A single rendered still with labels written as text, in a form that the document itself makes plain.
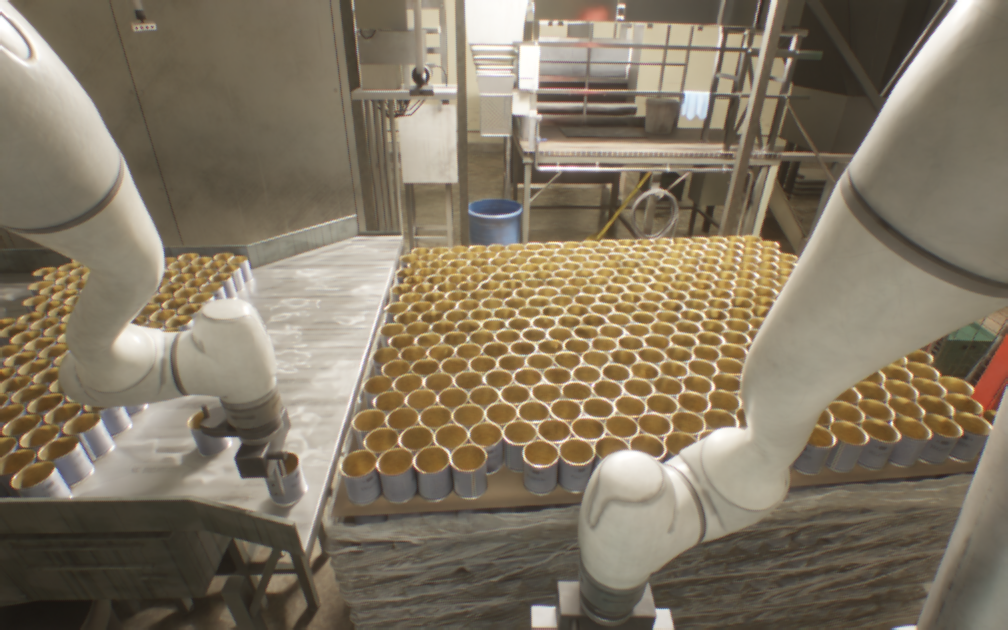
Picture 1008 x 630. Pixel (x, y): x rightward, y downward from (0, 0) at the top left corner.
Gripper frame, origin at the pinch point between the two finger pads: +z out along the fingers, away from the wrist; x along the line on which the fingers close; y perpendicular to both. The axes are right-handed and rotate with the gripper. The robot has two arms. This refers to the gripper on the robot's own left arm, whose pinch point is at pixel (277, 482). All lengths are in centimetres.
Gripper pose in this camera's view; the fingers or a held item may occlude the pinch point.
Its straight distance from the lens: 107.6
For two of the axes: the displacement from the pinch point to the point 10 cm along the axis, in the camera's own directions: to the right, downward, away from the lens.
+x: -0.6, -5.0, 8.6
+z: -0.2, 8.7, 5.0
